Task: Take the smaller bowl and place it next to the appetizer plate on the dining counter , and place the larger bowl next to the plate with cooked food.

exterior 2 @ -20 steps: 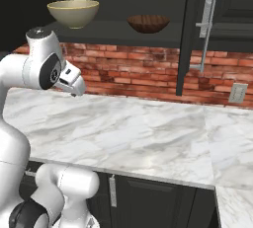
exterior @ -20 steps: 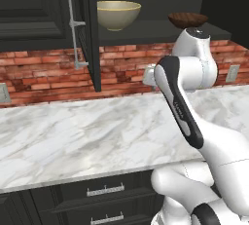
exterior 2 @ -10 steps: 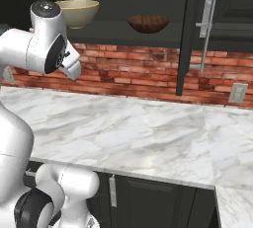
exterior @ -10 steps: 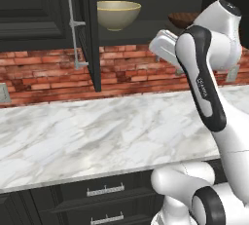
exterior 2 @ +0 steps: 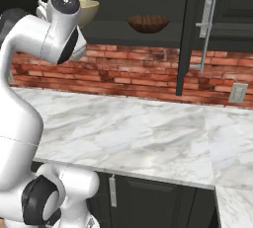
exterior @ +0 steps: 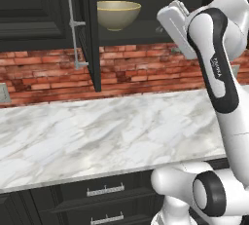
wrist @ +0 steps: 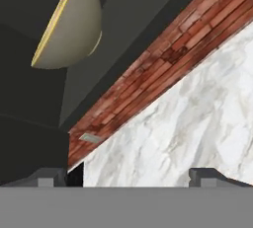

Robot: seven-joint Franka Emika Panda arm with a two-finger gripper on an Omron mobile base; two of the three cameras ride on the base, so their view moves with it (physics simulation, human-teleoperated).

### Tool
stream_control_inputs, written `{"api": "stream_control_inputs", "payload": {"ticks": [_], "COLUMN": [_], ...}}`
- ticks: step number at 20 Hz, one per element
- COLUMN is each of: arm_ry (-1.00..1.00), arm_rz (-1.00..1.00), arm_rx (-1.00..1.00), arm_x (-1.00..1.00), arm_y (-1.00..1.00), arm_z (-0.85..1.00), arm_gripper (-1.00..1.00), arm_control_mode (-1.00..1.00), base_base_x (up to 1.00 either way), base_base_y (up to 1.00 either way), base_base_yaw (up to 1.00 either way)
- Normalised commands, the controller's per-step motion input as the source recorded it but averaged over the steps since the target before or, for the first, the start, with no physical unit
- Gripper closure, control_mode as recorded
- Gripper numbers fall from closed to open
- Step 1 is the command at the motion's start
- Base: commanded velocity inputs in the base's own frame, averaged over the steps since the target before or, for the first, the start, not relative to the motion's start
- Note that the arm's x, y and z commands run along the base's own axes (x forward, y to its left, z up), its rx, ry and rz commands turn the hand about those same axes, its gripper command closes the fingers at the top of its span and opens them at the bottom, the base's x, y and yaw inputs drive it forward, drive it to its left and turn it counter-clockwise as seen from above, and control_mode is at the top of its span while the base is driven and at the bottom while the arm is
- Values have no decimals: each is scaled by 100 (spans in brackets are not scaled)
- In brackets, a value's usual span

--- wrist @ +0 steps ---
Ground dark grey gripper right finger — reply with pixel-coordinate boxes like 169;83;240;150
189;168;253;188

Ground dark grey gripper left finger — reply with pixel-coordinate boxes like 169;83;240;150
1;168;68;188

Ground beige bowl with yellow rim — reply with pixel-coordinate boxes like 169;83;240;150
31;0;103;70

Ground grey wall socket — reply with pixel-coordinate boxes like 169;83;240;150
78;132;105;144

